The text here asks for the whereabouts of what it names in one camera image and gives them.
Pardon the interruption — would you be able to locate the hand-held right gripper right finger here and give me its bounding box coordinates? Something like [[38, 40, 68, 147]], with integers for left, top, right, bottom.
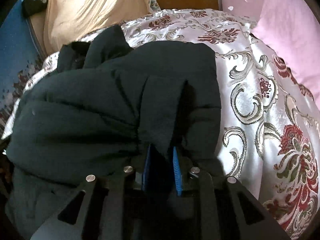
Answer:
[[172, 146, 292, 240]]

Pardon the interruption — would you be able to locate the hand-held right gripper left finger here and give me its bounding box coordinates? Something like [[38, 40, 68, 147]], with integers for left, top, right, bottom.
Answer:
[[30, 144, 160, 240]]

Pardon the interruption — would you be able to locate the black padded jacket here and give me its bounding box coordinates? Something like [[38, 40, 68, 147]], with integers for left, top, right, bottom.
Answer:
[[5, 25, 222, 232]]

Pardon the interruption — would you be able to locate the floral satin bedspread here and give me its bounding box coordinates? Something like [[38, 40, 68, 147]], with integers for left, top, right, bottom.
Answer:
[[0, 8, 319, 235]]

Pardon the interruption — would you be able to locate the floral patterned pillow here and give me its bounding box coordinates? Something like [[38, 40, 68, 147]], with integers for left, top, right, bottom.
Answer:
[[147, 0, 161, 12]]

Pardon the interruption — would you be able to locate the beige draped cloth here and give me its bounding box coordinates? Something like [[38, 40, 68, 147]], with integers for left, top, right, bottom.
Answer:
[[42, 0, 157, 55]]

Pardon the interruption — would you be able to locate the pink cloth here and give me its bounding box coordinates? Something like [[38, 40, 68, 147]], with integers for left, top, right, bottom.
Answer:
[[250, 0, 320, 100]]

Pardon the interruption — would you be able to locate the dark floral cloth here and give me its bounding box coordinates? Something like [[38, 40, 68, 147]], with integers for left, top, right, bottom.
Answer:
[[22, 0, 49, 18]]

